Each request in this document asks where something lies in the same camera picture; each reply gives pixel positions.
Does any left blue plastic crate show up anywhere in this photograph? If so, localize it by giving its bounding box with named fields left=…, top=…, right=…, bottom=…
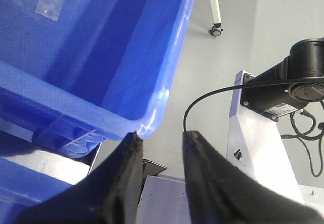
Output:
left=1, top=0, right=194, bottom=158

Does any black robot arm base joint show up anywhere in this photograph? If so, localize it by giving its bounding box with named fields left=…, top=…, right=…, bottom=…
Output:
left=240, top=38, right=323, bottom=121

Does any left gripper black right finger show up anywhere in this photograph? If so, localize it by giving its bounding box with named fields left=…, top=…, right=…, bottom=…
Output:
left=182, top=131, right=323, bottom=223

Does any lower left blue crate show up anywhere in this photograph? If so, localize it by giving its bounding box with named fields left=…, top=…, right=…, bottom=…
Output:
left=1, top=158, right=80, bottom=223

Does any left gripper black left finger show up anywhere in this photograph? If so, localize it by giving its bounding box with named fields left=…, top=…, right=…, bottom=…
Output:
left=15, top=132, right=143, bottom=223

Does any white caster table leg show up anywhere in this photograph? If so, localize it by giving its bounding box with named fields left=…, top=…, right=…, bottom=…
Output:
left=209, top=0, right=223, bottom=37

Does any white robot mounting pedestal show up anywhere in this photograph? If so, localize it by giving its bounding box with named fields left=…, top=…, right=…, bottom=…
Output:
left=226, top=70, right=306, bottom=206

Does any black cable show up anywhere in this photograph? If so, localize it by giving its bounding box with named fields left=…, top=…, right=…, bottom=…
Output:
left=183, top=77, right=324, bottom=133

